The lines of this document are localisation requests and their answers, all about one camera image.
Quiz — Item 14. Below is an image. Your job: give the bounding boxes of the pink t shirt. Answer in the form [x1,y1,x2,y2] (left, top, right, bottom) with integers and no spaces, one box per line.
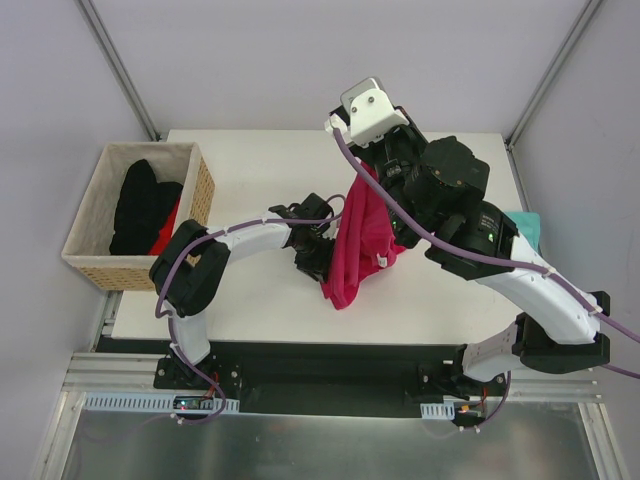
[321,176,406,310]

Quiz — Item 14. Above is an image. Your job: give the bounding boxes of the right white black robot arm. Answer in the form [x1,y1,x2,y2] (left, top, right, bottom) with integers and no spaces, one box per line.
[348,107,610,395]

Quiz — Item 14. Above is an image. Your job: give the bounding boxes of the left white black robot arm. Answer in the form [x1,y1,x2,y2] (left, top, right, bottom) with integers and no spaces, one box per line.
[149,193,341,389]

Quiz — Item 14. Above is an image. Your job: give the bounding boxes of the teal folded t shirt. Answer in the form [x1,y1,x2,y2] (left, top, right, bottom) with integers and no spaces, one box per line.
[506,211,541,253]

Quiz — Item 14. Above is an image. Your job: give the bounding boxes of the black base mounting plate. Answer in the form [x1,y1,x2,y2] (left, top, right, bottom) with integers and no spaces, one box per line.
[153,342,506,418]

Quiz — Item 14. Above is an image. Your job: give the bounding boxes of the red garment in basket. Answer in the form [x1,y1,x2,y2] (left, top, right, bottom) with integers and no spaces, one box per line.
[148,198,180,256]

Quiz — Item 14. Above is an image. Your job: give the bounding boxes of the black garment in basket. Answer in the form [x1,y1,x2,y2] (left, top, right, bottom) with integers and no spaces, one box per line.
[109,159,183,256]

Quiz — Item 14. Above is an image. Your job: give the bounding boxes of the wicker basket with liner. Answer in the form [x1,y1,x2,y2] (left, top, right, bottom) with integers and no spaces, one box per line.
[61,142,215,291]

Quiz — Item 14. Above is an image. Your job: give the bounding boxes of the right white cable duct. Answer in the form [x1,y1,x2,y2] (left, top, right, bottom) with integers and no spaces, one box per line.
[420,400,456,421]

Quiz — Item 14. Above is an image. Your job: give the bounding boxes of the white cable duct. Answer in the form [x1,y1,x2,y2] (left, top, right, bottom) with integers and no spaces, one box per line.
[84,392,240,415]
[420,400,456,421]

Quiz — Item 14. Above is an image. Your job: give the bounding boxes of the right aluminium corner post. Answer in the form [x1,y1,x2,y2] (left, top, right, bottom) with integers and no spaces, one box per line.
[505,0,606,151]

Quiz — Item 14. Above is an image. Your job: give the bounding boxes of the aluminium corner post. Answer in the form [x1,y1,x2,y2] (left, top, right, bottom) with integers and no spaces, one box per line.
[74,0,162,142]
[505,0,606,151]

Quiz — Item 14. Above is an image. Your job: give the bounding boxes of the left white cable duct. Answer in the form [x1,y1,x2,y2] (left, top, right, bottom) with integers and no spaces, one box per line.
[84,392,240,415]

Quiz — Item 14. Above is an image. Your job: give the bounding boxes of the aluminium frame rail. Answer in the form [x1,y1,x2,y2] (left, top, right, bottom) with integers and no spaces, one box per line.
[63,352,604,403]

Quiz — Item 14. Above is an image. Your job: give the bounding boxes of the left aluminium corner post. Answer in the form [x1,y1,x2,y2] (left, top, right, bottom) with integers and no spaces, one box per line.
[74,0,162,142]

